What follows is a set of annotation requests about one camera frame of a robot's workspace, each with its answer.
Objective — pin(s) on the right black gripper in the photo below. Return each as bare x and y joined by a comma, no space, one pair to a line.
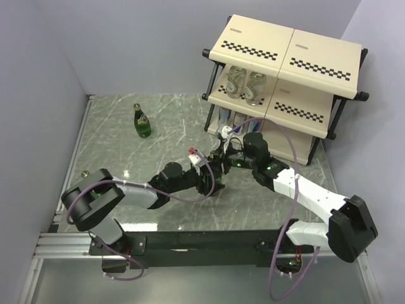
224,159

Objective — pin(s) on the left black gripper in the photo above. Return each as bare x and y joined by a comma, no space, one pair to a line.
204,187

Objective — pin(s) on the Red Bull can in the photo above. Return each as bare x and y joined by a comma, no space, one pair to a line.
238,124

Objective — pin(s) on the light blue drink can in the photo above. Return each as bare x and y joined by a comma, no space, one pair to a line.
223,117

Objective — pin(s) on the clear glass bottle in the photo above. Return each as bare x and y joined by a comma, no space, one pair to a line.
255,88
235,81

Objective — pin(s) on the silver can red tab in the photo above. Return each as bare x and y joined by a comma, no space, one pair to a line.
253,124

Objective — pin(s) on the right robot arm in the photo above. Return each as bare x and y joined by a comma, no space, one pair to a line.
346,226

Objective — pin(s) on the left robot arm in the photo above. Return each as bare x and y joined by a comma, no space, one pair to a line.
90,202

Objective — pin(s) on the beige checkered shelf rack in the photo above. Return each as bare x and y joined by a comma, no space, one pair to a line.
309,79

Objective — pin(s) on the black base beam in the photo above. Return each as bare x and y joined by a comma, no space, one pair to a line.
200,248

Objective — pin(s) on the green Perrier bottle tall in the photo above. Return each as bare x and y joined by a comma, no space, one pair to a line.
141,122

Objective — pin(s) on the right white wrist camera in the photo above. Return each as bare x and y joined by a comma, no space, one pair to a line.
224,133

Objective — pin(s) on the aluminium frame rail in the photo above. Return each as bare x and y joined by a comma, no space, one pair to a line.
51,244

